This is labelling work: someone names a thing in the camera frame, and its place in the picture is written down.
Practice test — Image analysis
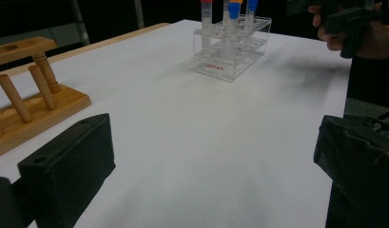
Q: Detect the white table sheet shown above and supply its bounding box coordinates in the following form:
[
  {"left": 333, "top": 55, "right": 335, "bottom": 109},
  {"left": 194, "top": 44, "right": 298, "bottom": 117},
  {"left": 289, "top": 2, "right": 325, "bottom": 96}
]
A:
[{"left": 0, "top": 18, "right": 353, "bottom": 228}]

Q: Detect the blue cap test tube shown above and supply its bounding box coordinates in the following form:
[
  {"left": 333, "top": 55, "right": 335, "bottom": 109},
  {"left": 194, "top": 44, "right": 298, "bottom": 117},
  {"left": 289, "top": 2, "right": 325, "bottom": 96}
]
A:
[
  {"left": 245, "top": 0, "right": 260, "bottom": 36},
  {"left": 227, "top": 2, "right": 242, "bottom": 42}
]

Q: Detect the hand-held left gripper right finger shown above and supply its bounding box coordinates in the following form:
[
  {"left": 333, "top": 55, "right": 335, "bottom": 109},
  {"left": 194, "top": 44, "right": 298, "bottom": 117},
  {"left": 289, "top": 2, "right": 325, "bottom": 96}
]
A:
[{"left": 313, "top": 114, "right": 389, "bottom": 228}]

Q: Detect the clear acrylic test tube rack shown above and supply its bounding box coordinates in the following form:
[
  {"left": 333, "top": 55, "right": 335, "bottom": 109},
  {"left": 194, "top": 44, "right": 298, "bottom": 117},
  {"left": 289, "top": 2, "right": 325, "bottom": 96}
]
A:
[{"left": 192, "top": 14, "right": 273, "bottom": 84}]

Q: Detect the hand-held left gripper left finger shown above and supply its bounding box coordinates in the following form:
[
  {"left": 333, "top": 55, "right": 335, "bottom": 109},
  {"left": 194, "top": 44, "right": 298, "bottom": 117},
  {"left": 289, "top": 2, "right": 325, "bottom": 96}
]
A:
[{"left": 17, "top": 113, "right": 117, "bottom": 228}]

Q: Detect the wooden test tube rack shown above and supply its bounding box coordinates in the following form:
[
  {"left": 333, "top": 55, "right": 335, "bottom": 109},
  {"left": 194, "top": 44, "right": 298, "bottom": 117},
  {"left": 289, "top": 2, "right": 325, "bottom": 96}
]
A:
[{"left": 0, "top": 36, "right": 92, "bottom": 161}]

